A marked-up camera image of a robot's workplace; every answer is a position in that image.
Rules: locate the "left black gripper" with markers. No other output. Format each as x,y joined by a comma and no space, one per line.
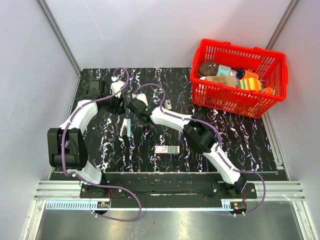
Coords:
119,108

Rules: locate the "staple box with staples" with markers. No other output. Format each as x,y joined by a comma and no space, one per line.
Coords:
166,149

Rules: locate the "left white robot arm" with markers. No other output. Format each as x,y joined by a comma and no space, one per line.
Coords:
66,145

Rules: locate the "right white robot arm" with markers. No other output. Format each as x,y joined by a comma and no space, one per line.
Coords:
201,137

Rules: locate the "brown round object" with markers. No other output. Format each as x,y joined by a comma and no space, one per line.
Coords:
208,68

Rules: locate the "teal small box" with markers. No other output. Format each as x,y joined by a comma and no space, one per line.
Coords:
223,70

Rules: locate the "cardboard box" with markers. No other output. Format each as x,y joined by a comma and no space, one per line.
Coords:
230,81

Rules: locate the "orange bottle blue cap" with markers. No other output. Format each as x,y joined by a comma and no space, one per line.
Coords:
243,74

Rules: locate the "yellow green sponge pack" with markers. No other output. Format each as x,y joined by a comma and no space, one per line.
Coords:
250,84

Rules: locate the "orange small package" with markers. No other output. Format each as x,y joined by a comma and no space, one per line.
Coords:
268,90

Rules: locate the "red plastic basket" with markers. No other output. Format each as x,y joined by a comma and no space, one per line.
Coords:
271,66

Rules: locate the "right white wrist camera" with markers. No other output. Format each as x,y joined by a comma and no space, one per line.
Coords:
142,97

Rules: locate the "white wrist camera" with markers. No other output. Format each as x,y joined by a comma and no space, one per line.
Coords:
142,97
116,86

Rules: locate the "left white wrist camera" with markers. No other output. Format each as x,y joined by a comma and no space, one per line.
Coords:
116,86

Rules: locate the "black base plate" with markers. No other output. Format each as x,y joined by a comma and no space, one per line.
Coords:
167,190

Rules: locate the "aluminium rail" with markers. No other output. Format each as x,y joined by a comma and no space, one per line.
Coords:
69,195

